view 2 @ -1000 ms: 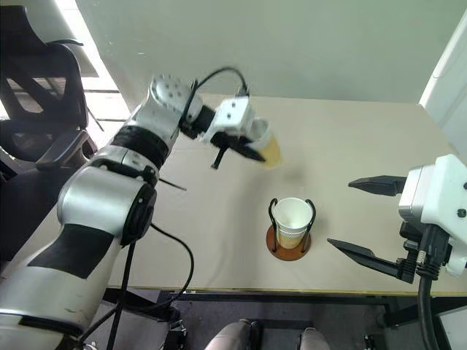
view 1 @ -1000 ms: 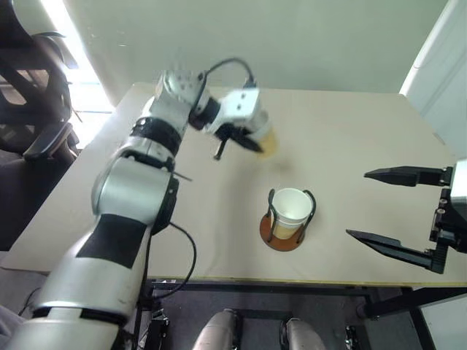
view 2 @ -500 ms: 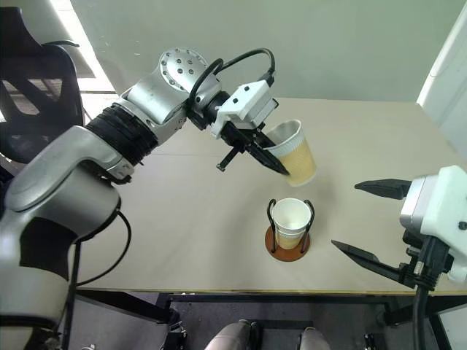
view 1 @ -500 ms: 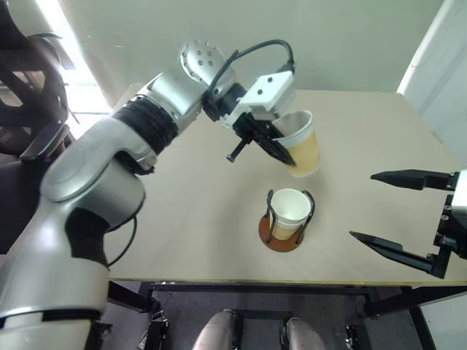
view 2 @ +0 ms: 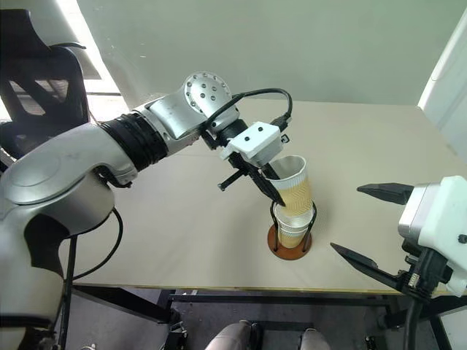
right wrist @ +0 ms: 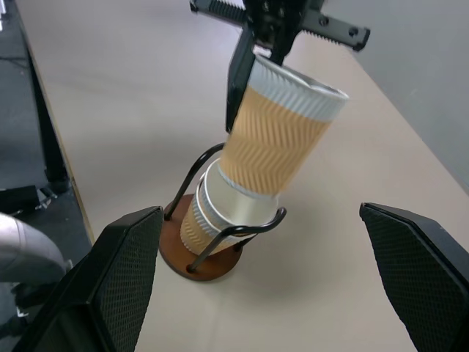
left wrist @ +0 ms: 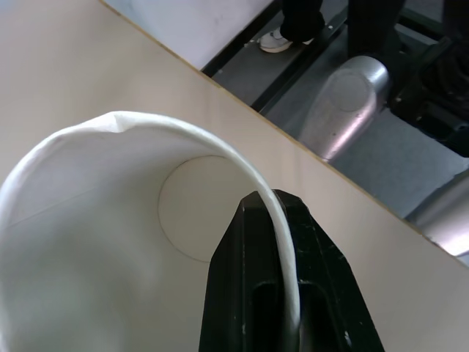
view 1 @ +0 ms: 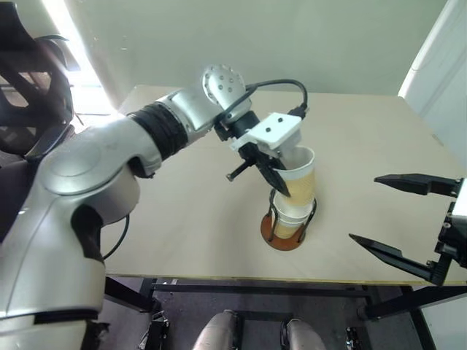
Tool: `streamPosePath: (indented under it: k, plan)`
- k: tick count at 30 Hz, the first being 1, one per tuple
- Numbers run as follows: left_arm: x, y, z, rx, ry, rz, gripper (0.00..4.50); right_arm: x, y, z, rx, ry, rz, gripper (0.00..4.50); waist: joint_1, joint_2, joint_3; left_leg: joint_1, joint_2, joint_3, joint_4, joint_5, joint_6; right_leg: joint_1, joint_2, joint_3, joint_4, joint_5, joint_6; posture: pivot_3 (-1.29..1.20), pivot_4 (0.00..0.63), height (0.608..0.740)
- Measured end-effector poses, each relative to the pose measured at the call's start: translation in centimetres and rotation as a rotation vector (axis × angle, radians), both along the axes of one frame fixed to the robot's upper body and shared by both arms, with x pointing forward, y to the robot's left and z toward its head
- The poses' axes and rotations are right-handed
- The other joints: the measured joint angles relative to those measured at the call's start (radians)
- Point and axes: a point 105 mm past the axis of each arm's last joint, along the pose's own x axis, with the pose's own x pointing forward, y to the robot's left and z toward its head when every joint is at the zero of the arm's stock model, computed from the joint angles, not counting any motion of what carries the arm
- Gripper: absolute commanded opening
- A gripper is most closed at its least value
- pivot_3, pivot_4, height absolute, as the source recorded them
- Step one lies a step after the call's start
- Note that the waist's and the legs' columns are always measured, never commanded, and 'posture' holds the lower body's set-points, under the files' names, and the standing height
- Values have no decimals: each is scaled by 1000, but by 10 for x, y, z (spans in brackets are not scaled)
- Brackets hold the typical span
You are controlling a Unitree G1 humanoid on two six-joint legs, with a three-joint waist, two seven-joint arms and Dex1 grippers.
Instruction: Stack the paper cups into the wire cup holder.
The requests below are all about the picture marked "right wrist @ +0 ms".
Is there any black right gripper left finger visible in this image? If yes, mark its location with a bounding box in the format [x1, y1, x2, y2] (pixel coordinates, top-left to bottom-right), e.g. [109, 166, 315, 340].
[12, 205, 164, 352]

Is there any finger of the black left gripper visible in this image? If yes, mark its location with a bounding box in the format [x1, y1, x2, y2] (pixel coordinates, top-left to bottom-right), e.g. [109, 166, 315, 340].
[270, 35, 295, 67]
[224, 27, 256, 133]

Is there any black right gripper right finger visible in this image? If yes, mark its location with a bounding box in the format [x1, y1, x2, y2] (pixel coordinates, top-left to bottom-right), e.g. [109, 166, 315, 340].
[358, 202, 469, 352]

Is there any orange ribbed paper cup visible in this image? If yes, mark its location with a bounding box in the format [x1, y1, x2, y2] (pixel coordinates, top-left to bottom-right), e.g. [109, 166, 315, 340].
[202, 161, 280, 235]
[180, 178, 250, 257]
[218, 54, 350, 201]

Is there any silver robot body part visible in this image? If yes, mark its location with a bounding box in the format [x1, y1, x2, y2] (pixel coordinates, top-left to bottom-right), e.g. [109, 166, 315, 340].
[0, 212, 71, 284]

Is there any black table leg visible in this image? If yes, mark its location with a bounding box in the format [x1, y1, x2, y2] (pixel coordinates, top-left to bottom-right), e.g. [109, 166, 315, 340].
[20, 32, 71, 194]

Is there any black wire cup holder stand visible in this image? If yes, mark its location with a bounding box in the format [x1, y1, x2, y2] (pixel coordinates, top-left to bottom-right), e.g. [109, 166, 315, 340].
[159, 142, 287, 283]

